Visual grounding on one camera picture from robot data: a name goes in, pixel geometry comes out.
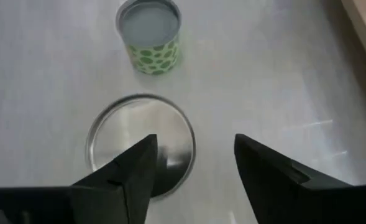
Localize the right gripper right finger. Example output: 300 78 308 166
234 134 353 224

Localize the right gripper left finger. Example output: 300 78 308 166
72 134 158 224

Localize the blue cherries label can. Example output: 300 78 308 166
85 93 198 198

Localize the green polka-dot peas can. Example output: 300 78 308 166
115 0 183 76

